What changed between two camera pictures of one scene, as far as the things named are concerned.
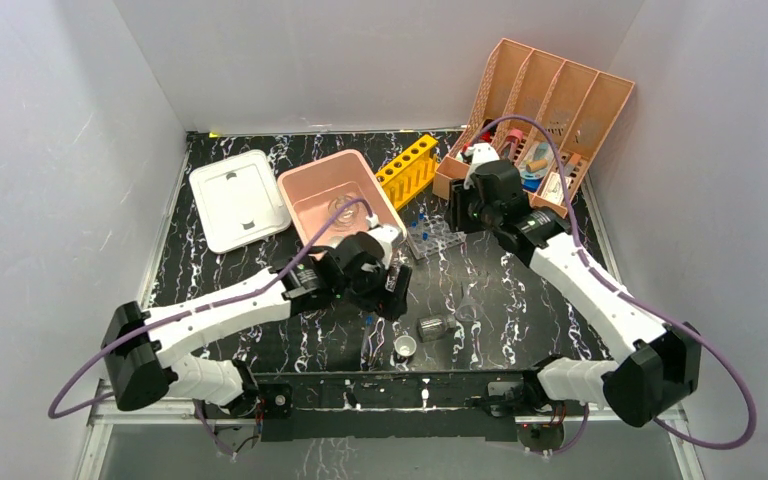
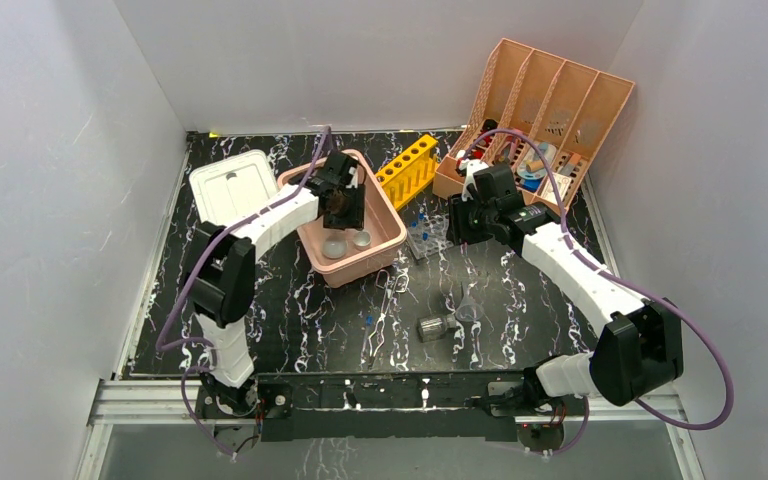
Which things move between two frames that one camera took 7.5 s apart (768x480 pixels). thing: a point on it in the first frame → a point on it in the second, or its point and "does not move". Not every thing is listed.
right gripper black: x=459 y=192 does not move
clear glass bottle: x=435 y=329 does not move
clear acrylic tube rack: x=430 y=234 does not move
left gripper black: x=384 y=301 → x=353 y=219
